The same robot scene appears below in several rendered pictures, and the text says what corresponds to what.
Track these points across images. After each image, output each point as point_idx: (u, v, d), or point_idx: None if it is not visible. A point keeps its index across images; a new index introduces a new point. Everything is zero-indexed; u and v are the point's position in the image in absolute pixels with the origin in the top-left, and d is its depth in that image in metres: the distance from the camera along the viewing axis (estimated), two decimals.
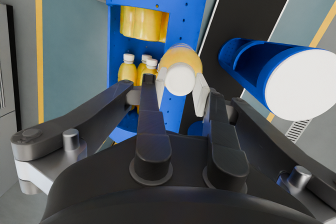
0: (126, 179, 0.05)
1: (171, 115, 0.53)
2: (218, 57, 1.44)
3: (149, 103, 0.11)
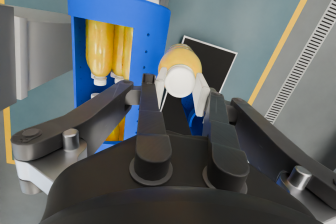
0: (126, 179, 0.05)
1: None
2: (181, 101, 1.64)
3: (149, 103, 0.11)
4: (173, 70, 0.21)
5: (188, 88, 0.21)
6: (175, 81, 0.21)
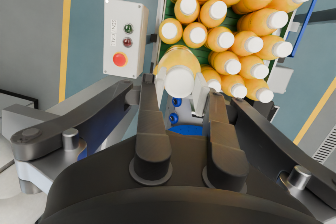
0: (126, 179, 0.05)
1: None
2: None
3: (149, 103, 0.11)
4: None
5: None
6: None
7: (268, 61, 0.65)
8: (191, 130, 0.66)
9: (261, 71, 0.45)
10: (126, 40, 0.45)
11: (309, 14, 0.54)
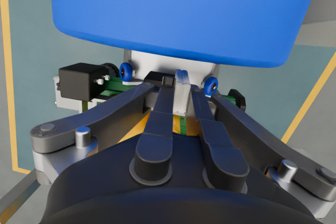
0: (126, 179, 0.05)
1: None
2: None
3: (164, 105, 0.11)
4: None
5: None
6: None
7: None
8: None
9: None
10: None
11: None
